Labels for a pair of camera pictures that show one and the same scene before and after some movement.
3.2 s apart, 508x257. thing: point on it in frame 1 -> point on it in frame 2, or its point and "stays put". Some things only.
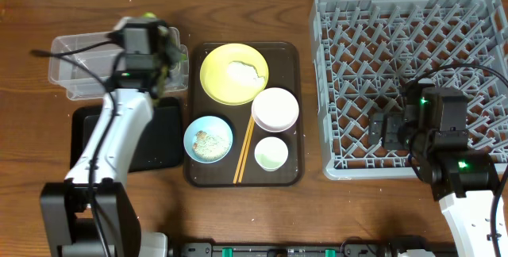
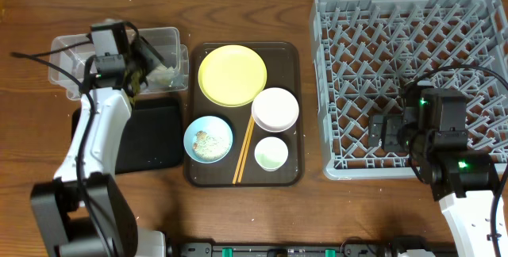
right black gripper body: (395, 128) stays put
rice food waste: (209, 147) stays put
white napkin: (245, 74) -> (162, 76)
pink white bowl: (275, 109) stays put
